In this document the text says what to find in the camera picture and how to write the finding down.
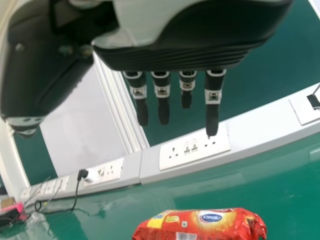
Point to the pink and black gadget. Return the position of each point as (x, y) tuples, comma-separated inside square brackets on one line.
[(17, 207)]

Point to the black square plug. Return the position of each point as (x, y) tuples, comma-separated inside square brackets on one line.
[(313, 101)]

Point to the black power plug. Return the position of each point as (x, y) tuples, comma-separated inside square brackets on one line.
[(83, 174)]

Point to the red biscuit packet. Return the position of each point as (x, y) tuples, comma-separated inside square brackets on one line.
[(200, 225)]

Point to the white socket plate with plug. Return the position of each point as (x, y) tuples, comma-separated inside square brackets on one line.
[(110, 172)]

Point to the white double socket plate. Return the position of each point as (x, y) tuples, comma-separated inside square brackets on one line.
[(175, 155)]

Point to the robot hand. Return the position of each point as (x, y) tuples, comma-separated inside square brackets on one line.
[(175, 37)]

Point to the small cardboard box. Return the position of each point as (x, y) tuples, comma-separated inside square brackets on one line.
[(7, 201)]

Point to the grey socket trunking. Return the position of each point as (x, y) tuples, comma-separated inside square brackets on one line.
[(250, 135)]

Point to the ribbed aluminium frame rail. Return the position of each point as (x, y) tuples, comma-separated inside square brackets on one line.
[(130, 135)]

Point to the plain white socket plate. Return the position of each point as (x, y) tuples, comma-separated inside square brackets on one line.
[(300, 112)]

